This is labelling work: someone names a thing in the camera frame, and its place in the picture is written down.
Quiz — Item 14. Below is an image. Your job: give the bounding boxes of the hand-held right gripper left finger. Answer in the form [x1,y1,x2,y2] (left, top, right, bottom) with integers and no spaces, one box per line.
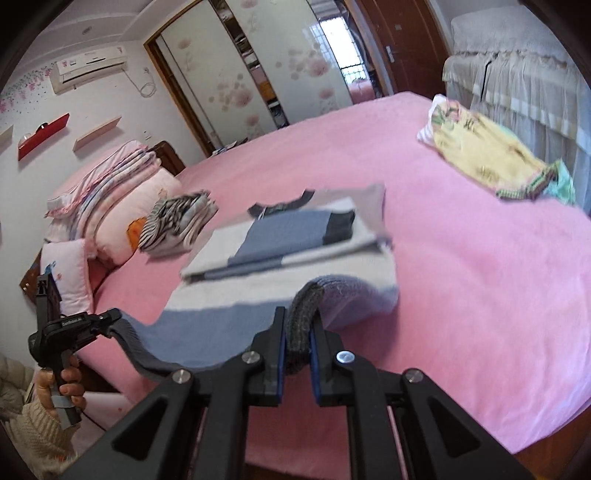
[60,305,287,480]

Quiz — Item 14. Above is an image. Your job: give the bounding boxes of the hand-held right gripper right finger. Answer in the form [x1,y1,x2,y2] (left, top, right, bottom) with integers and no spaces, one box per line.
[308,314,536,480]

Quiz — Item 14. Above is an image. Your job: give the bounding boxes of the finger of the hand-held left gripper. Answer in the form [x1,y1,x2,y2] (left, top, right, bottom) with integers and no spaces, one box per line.
[93,308,123,339]

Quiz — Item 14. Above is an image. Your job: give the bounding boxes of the colour-block knit sweater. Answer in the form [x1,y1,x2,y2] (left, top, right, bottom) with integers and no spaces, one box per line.
[108,184,400,381]

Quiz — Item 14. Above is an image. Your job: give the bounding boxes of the person's left forearm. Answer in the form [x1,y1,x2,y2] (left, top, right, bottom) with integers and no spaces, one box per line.
[0,399,81,480]

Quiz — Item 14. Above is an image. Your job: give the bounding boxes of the light folded clothes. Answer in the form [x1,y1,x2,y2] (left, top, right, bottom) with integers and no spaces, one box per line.
[182,200,219,254]

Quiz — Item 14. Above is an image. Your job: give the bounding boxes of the person's left hand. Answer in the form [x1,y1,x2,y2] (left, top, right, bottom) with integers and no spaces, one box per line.
[37,353,88,412]

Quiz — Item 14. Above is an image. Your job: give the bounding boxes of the small pink printed pillow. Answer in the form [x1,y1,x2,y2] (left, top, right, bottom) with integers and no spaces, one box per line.
[41,239,95,317]

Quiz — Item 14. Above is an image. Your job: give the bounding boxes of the person's beige jacket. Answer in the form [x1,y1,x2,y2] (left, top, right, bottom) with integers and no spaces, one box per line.
[0,354,37,421]

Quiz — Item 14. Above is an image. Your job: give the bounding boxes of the striped folded garment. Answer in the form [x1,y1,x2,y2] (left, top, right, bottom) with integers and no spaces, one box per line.
[139,191,215,252]

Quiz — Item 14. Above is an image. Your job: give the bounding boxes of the peach folded quilt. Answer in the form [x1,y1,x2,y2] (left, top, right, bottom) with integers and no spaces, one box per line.
[74,157,183,266]

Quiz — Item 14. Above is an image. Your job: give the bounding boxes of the pink ruffled folded blanket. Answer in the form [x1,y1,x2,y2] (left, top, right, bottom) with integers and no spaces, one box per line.
[45,140,160,217]

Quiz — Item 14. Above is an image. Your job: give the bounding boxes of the pink bed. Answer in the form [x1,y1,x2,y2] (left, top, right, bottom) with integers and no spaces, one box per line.
[60,91,591,469]

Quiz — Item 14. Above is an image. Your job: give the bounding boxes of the wooden headboard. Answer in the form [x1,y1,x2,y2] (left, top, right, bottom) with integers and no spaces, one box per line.
[148,141,186,177]

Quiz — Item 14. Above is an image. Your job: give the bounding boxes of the white air conditioner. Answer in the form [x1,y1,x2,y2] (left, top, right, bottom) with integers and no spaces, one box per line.
[50,45,129,95]

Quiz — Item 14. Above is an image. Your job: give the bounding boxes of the yellow printed garment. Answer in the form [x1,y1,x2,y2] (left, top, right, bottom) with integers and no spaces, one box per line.
[417,95,561,201]

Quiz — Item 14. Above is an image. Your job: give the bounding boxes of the floral sliding door wardrobe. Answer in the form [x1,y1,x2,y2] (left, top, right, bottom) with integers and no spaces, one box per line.
[143,0,384,158]

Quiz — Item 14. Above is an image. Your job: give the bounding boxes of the mint green garment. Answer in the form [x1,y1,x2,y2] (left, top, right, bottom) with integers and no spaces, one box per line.
[540,159,577,206]

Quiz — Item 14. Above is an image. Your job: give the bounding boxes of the brown wooden door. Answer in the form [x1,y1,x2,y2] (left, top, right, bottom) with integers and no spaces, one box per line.
[355,0,451,97]

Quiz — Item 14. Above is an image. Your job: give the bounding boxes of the lace-covered furniture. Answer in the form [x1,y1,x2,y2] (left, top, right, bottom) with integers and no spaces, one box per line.
[442,14,591,153]

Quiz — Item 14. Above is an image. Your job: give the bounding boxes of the red wall shelf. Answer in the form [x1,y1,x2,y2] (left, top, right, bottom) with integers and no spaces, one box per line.
[17,113,70,161]

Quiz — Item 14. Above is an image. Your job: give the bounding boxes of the white wall cable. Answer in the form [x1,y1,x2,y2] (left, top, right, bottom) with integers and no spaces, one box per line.
[124,68,158,99]

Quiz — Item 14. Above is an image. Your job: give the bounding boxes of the pink flower wall stickers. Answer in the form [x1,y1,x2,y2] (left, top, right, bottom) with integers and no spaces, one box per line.
[0,65,56,116]

